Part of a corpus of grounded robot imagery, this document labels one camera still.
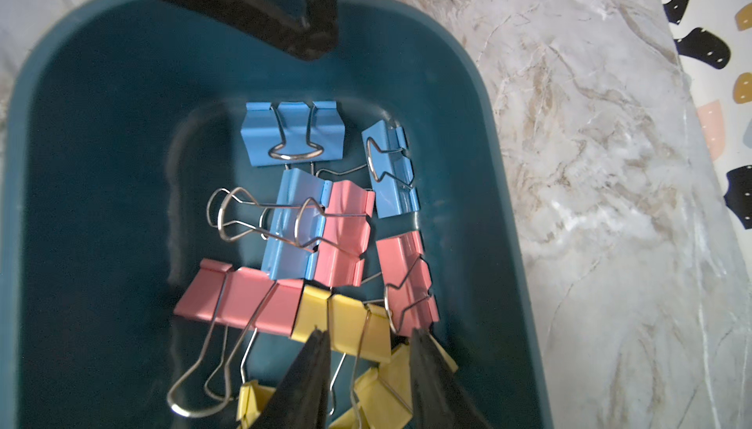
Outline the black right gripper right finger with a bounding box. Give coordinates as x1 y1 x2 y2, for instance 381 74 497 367
409 329 491 428

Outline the pink binder clip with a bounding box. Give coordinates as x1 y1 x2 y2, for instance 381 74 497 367
165 258 306 419
376 231 440 337
294 180 375 288

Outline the teal plastic storage box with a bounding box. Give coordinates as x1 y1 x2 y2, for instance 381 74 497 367
1 0 552 428

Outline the yellow binder clip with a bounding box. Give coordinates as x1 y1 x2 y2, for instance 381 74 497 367
236 380 275 429
328 334 459 429
289 285 392 376

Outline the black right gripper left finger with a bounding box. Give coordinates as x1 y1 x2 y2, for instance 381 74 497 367
252 329 331 429

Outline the blue binder clip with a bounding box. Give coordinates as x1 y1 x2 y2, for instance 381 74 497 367
240 100 346 167
206 168 334 282
362 121 420 219

